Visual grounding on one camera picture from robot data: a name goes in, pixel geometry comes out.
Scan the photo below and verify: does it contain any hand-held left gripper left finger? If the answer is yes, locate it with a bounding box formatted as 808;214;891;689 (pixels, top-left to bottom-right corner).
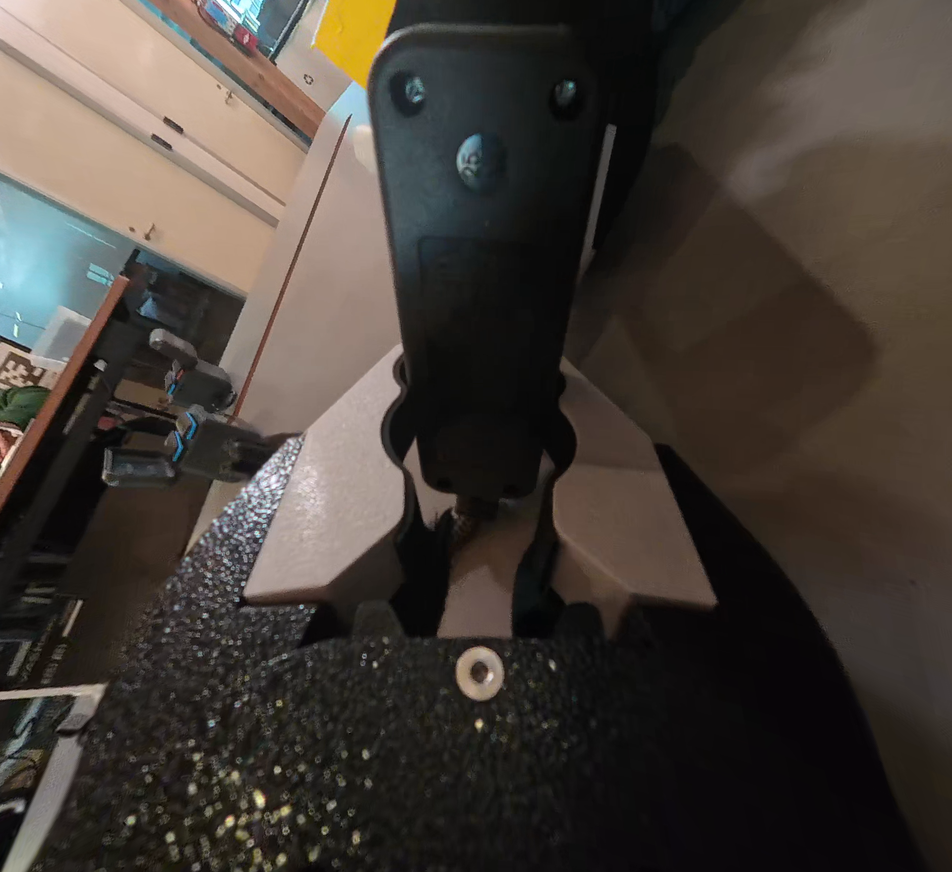
243;344;419;610

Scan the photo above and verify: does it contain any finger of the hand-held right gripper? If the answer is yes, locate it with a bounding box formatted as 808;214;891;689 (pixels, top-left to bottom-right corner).
582;123;618;272

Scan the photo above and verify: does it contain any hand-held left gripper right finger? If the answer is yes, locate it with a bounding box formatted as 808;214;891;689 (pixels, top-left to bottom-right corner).
549;356;719;640

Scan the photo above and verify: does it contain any yellow box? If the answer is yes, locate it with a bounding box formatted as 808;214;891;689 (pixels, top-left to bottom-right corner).
311;0;430;89

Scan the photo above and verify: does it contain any white panel with brown edge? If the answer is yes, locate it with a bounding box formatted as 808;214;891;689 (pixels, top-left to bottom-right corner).
222;112;403;436

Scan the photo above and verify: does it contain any wooden-edged desk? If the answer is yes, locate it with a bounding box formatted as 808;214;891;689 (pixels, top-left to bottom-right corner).
0;275;132;510

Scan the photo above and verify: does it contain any wooden shelf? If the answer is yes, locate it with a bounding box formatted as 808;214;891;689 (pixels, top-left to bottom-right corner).
58;0;330;138

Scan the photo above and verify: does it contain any black and white printed tag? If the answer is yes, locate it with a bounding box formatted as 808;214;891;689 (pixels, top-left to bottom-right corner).
0;350;62;398

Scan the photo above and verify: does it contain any white wall cabinet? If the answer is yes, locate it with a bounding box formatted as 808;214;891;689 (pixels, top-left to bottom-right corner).
0;0;309;300

